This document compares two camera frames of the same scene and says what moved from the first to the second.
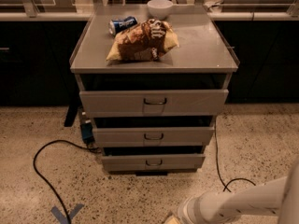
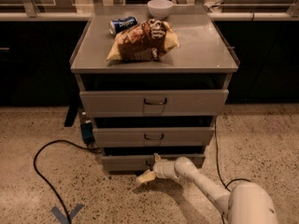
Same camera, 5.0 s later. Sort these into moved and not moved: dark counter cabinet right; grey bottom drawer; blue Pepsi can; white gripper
Moved: white gripper
Not moved: blue Pepsi can; dark counter cabinet right; grey bottom drawer
